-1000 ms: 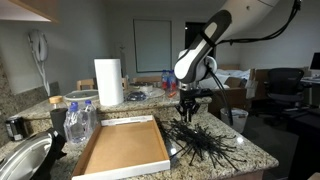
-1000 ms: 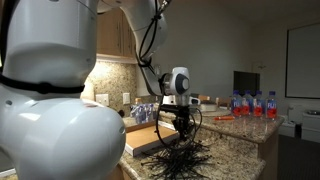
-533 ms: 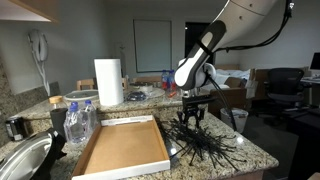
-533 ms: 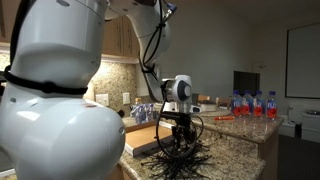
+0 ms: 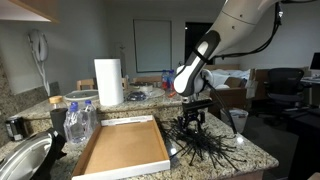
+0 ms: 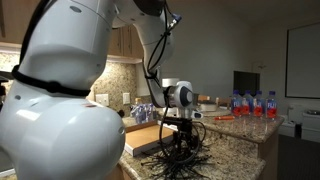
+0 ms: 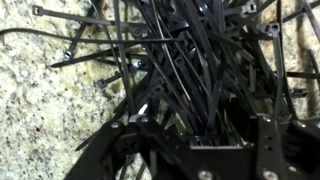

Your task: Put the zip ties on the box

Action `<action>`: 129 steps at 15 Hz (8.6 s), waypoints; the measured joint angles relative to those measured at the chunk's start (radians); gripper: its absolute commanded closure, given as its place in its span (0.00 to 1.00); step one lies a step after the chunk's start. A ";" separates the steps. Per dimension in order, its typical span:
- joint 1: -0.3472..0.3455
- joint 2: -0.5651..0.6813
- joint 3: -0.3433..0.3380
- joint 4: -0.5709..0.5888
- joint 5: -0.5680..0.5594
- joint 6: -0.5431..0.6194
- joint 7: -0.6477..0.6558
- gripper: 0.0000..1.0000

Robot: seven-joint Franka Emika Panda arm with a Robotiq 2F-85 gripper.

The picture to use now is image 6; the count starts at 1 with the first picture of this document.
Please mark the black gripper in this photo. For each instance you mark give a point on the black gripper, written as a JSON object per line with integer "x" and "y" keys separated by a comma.
{"x": 183, "y": 132}

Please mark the black zip tie pile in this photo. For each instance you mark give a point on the black zip tie pile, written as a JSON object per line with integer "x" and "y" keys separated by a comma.
{"x": 176, "y": 166}

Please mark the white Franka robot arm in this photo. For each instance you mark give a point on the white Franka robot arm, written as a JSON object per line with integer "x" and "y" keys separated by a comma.
{"x": 50, "y": 133}

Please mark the flat cardboard box white rim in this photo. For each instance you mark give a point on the flat cardboard box white rim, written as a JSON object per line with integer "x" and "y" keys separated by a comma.
{"x": 146, "y": 138}

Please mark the white rectangular container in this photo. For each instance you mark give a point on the white rectangular container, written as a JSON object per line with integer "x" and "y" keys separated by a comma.
{"x": 208, "y": 107}

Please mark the orange marker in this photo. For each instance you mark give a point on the orange marker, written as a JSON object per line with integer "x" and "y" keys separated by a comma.
{"x": 224, "y": 117}

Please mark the white paper towel roll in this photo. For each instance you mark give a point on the white paper towel roll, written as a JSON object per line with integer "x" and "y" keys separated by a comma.
{"x": 170, "y": 82}

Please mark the Fiji water bottle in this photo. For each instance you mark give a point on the Fiji water bottle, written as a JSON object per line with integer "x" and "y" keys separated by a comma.
{"x": 247, "y": 106}
{"x": 258, "y": 108}
{"x": 236, "y": 106}
{"x": 271, "y": 108}

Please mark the glass jar wooden lid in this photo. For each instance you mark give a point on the glass jar wooden lid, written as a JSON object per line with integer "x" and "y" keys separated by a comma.
{"x": 138, "y": 100}

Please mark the black kitchen appliance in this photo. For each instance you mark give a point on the black kitchen appliance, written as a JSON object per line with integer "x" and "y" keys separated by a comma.
{"x": 121, "y": 113}

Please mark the black television screen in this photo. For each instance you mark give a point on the black television screen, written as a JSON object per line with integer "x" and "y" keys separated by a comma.
{"x": 246, "y": 83}

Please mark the wooden upper cabinet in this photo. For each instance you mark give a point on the wooden upper cabinet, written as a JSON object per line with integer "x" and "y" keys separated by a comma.
{"x": 125, "y": 41}

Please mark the white low furniture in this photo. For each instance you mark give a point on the white low furniture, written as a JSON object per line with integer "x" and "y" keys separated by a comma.
{"x": 311, "y": 128}

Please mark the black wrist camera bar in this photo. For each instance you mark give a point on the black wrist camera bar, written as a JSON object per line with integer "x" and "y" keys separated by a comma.
{"x": 178, "y": 121}

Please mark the white light switch plate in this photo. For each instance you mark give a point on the white light switch plate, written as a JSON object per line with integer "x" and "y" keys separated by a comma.
{"x": 126, "y": 98}

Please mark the white wall outlet plate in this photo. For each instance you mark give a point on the white wall outlet plate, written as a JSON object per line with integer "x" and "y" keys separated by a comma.
{"x": 102, "y": 100}

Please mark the wall whiteboard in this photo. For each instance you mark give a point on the wall whiteboard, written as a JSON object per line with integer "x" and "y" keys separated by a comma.
{"x": 305, "y": 60}

